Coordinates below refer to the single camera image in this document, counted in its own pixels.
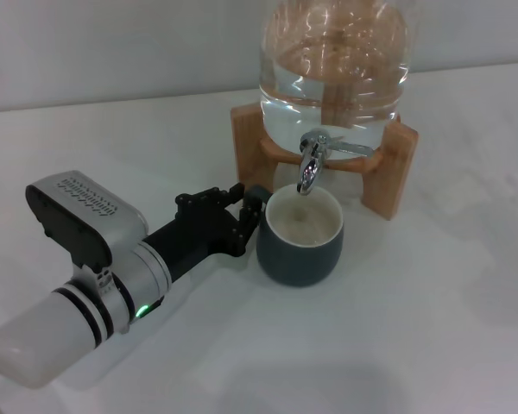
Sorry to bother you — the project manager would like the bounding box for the chrome faucet tap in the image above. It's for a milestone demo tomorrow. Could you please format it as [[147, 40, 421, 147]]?
[[296, 128, 375, 196]]

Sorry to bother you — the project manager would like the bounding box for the light wooden dispenser stand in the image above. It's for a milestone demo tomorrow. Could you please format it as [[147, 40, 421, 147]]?
[[230, 102, 419, 221]]

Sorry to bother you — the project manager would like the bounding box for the clear glass water dispenser jar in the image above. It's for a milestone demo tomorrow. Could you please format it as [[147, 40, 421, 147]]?
[[257, 0, 414, 160]]

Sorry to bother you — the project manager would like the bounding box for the dark ceramic mug white inside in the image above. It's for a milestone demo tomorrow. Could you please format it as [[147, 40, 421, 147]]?
[[244, 184, 344, 289]]

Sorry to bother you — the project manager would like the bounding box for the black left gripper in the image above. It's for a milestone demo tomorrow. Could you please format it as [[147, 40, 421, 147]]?
[[144, 182, 261, 281]]

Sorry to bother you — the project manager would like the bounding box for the silver black wrist camera box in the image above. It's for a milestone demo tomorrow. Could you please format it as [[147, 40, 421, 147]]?
[[24, 171, 148, 277]]

